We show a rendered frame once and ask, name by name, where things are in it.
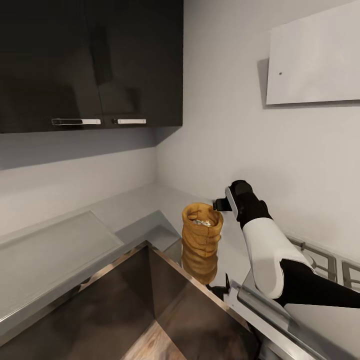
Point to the burner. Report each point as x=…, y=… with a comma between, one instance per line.
x=326, y=264

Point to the popcorn bag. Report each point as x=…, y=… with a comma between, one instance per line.
x=202, y=239

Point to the cabinet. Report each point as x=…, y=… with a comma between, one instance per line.
x=72, y=65

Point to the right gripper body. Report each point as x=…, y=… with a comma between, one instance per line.
x=222, y=204

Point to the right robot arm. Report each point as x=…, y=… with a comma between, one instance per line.
x=327, y=311

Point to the range hood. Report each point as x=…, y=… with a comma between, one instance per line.
x=316, y=58

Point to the drop in sink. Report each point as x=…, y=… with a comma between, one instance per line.
x=35, y=263

